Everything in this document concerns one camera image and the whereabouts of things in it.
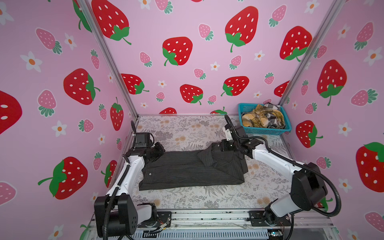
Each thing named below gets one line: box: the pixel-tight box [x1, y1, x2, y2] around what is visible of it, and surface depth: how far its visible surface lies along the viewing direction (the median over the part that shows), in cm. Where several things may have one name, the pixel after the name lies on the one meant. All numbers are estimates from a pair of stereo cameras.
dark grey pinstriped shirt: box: [138, 143, 249, 191], surface depth 90 cm
